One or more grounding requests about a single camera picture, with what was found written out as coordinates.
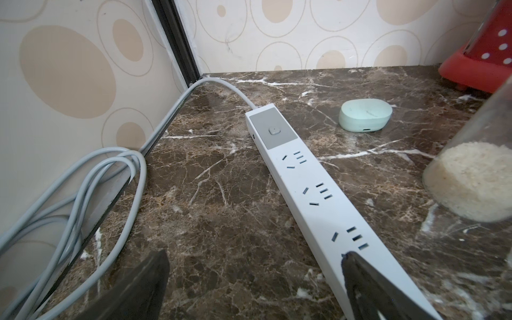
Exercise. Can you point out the red polka dot toaster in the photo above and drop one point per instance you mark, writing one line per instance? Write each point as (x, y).
(484, 63)

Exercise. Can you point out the clear jar with rice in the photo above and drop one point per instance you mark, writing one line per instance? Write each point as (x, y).
(471, 176)

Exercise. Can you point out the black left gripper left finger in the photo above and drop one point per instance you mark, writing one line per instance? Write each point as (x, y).
(139, 295)

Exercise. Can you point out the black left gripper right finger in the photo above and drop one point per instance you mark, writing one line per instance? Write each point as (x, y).
(373, 296)

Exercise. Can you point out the mint green earbud case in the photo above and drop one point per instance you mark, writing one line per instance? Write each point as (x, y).
(364, 115)

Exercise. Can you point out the white power strip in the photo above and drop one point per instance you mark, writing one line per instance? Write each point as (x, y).
(330, 223)

